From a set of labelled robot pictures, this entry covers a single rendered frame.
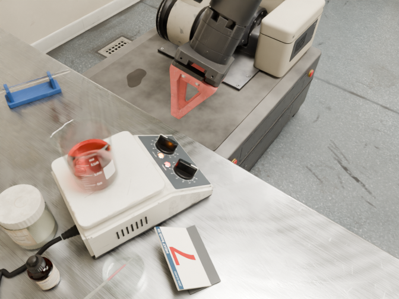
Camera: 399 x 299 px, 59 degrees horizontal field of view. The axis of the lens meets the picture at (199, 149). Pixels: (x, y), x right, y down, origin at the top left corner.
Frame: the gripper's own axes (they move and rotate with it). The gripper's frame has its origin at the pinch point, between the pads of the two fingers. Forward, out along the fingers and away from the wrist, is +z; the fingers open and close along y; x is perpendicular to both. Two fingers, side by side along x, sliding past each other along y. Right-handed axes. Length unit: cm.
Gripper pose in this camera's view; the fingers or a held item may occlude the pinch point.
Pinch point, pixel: (180, 108)
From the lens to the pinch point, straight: 52.2
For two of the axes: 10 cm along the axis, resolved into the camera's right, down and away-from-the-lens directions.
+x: 8.7, 5.0, 0.1
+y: -2.4, 4.2, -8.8
